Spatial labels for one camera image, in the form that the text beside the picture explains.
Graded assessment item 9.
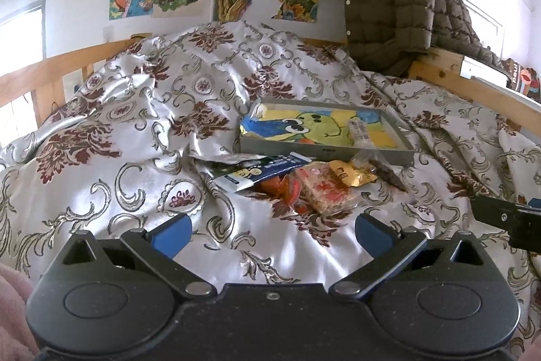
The floral satin blanket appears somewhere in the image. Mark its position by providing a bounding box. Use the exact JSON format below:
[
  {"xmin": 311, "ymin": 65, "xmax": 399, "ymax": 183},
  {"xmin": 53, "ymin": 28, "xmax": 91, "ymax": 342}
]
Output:
[{"xmin": 0, "ymin": 20, "xmax": 541, "ymax": 357}]

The green and white packet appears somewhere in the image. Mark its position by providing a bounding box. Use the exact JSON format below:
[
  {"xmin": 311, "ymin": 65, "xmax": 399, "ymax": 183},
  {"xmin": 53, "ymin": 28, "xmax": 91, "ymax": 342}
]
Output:
[{"xmin": 189, "ymin": 154, "xmax": 254, "ymax": 176}]

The colourful printed bag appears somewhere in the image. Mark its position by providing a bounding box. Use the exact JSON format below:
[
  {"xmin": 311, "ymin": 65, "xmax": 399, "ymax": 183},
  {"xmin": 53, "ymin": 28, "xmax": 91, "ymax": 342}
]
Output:
[{"xmin": 506, "ymin": 59, "xmax": 541, "ymax": 103}]

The window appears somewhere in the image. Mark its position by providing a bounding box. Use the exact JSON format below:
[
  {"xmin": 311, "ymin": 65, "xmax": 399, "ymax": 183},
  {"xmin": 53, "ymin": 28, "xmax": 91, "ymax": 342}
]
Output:
[{"xmin": 0, "ymin": 0, "xmax": 47, "ymax": 150}]

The dark blue powder sachet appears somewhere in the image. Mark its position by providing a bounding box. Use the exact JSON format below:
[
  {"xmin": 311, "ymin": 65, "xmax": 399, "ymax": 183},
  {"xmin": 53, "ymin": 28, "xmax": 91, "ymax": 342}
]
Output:
[{"xmin": 211, "ymin": 152, "xmax": 306, "ymax": 193}]

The clear rice cracker packet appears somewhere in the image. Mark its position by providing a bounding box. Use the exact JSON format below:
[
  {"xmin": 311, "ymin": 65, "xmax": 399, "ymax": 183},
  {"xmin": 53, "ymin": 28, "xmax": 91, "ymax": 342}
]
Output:
[{"xmin": 295, "ymin": 163, "xmax": 361, "ymax": 217}]

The white box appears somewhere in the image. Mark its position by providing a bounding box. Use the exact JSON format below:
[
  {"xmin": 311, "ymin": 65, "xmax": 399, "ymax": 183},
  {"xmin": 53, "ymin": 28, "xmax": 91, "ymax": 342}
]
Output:
[{"xmin": 460, "ymin": 55, "xmax": 515, "ymax": 88}]

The pink fleece clothing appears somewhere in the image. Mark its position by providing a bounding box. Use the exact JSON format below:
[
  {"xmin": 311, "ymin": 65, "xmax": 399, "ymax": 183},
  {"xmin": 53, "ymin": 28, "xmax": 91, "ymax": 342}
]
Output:
[{"xmin": 0, "ymin": 263, "xmax": 43, "ymax": 361}]

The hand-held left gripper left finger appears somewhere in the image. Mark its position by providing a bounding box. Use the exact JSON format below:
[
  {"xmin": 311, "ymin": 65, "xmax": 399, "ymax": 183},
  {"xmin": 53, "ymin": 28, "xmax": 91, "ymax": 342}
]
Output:
[{"xmin": 59, "ymin": 213, "xmax": 214, "ymax": 299}]

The yellow foil snack packet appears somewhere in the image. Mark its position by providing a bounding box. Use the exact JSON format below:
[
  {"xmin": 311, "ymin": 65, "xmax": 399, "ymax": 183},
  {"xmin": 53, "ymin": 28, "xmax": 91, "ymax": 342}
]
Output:
[{"xmin": 329, "ymin": 159, "xmax": 380, "ymax": 188}]

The small clear labelled packet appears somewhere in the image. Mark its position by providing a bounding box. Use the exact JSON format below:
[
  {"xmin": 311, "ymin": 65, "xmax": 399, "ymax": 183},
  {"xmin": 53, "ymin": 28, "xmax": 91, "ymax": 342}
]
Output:
[{"xmin": 348, "ymin": 119, "xmax": 375, "ymax": 149}]

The olive quilted jacket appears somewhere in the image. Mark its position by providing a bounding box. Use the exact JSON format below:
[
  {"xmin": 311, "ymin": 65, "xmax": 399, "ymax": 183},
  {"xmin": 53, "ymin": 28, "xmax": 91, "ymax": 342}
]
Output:
[{"xmin": 336, "ymin": 0, "xmax": 508, "ymax": 78}]

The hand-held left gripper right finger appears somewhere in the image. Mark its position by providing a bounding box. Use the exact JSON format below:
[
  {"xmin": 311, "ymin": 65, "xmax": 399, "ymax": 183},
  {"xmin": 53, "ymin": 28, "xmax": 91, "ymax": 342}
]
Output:
[{"xmin": 330, "ymin": 213, "xmax": 487, "ymax": 298}]

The grey tray with painted bottom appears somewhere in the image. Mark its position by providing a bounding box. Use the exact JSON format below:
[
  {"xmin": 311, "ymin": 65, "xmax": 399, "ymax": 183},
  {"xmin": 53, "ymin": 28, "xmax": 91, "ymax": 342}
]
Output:
[{"xmin": 239, "ymin": 98, "xmax": 417, "ymax": 168}]

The dark brown snack packet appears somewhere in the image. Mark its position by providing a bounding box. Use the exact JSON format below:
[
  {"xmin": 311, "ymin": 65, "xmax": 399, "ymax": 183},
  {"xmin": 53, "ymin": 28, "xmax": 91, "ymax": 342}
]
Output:
[{"xmin": 367, "ymin": 157, "xmax": 409, "ymax": 193}]

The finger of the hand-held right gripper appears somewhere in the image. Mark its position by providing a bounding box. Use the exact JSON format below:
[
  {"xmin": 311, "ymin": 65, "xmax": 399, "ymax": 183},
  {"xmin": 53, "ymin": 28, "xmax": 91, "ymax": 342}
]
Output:
[{"xmin": 471, "ymin": 195, "xmax": 541, "ymax": 249}]

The wooden bed frame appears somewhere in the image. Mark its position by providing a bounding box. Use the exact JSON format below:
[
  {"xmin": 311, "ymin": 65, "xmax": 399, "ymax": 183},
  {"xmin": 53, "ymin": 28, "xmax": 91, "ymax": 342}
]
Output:
[{"xmin": 0, "ymin": 33, "xmax": 541, "ymax": 137}]

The orange snack packet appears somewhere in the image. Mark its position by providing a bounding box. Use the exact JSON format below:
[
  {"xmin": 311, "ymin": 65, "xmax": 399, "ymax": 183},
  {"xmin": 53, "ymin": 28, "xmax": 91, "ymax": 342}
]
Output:
[{"xmin": 257, "ymin": 174, "xmax": 306, "ymax": 215}]

